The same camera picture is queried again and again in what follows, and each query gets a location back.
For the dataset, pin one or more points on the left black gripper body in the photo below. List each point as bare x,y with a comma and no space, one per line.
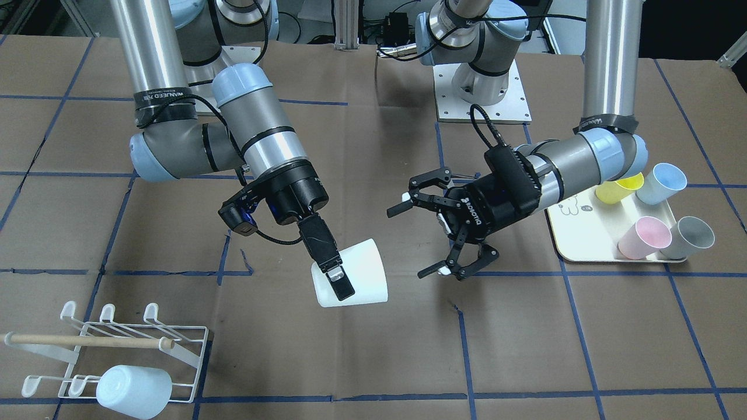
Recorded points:
489,205

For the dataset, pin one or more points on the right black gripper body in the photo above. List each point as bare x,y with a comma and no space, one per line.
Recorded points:
295,197

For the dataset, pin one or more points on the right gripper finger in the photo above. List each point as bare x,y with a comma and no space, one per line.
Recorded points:
340,283

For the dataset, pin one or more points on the white plastic cup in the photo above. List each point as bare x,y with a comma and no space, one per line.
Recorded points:
363,265

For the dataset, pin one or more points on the light blue plastic cup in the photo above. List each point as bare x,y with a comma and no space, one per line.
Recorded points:
136,391

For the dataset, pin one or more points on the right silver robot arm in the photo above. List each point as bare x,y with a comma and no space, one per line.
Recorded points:
182,134

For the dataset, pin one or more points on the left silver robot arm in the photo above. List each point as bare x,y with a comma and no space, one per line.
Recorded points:
482,38

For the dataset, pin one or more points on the yellow plastic cup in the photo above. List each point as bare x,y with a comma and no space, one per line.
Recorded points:
612,192

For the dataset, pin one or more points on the pink plastic cup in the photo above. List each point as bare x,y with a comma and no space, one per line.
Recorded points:
646,236

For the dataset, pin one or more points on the grey plastic cup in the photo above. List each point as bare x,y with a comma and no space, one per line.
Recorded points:
689,235

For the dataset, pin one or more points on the cream plastic tray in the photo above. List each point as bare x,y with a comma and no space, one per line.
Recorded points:
588,230

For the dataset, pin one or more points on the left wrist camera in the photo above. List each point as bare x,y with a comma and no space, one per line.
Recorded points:
513,172

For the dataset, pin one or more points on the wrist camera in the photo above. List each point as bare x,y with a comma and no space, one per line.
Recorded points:
513,172
238,216

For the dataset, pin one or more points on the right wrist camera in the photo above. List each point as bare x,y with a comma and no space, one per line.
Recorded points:
238,216

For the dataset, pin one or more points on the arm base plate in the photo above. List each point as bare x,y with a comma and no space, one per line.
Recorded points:
204,71
513,108

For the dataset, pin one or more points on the white wire cup rack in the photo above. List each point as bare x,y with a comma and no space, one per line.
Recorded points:
89,348

